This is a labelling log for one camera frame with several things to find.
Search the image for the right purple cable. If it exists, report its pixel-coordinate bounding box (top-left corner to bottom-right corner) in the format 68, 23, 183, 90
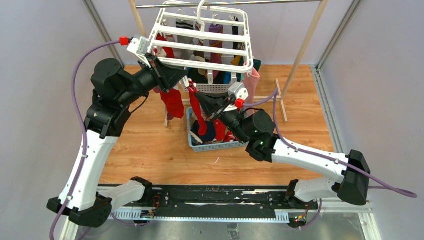
235, 87, 418, 229

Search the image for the wooden clothes rack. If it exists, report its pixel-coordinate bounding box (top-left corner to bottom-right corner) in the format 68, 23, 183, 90
127, 0, 329, 128

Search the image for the grey sock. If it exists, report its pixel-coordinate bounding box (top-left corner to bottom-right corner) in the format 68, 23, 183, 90
175, 19, 194, 60

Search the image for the red snowman sock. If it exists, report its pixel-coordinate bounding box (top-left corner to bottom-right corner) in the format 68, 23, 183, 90
187, 78, 208, 136

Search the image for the pink patterned sock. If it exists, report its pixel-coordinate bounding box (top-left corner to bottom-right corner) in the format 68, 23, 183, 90
243, 68, 261, 104

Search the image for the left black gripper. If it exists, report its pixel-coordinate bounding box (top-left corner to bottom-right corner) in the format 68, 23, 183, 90
117, 53, 188, 107

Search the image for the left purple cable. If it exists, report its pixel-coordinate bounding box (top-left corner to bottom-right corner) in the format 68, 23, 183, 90
49, 37, 129, 240

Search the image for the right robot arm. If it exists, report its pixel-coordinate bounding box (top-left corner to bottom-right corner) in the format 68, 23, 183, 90
194, 92, 371, 209

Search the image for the white plastic basket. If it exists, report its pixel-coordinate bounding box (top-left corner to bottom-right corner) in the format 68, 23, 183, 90
179, 78, 232, 94

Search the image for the pile of socks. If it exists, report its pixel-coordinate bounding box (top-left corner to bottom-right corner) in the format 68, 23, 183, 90
188, 114, 239, 145

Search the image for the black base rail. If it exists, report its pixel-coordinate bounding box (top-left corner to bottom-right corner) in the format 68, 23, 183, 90
134, 185, 318, 221

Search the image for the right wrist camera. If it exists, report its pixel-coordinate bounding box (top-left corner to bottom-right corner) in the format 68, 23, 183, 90
227, 82, 249, 101

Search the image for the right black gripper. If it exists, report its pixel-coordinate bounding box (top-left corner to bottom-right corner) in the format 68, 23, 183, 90
192, 92, 249, 145

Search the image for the dark green sock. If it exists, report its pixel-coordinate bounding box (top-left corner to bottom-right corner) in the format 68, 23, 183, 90
253, 59, 262, 72

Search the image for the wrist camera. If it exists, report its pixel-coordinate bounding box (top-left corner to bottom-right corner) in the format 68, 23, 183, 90
126, 36, 151, 67
227, 82, 249, 101

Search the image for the white clip sock hanger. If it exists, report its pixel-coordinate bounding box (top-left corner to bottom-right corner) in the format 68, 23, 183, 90
146, 0, 254, 75

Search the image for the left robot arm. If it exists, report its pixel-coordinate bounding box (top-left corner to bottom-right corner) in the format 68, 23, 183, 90
47, 54, 188, 228

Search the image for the red santa sock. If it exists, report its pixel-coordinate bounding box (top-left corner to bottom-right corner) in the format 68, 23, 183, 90
153, 88, 184, 121

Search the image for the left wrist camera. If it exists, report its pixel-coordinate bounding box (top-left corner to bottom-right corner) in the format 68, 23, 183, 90
126, 36, 151, 67

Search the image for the brown striped sock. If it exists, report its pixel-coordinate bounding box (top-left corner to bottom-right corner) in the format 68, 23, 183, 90
193, 39, 207, 77

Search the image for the blue plastic basket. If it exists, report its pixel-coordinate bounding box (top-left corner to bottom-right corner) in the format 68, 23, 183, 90
185, 107, 248, 153

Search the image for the purple cable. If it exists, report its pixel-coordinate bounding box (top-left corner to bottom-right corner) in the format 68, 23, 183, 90
49, 37, 129, 240
235, 87, 418, 229

